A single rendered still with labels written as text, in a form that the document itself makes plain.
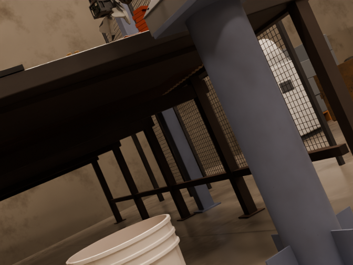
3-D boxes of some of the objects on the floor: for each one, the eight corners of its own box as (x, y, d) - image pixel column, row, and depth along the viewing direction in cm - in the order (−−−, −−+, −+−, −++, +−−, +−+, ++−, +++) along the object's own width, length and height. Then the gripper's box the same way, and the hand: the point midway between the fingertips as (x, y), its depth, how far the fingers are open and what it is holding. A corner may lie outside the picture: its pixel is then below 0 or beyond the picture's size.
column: (426, 249, 134) (296, -41, 137) (338, 323, 116) (188, -14, 118) (326, 251, 167) (223, 17, 169) (245, 308, 148) (130, 45, 151)
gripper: (75, -1, 190) (96, 47, 190) (96, -27, 174) (118, 24, 174) (94, -4, 195) (114, 42, 195) (116, -30, 179) (137, 20, 179)
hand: (123, 32), depth 186 cm, fingers open, 14 cm apart
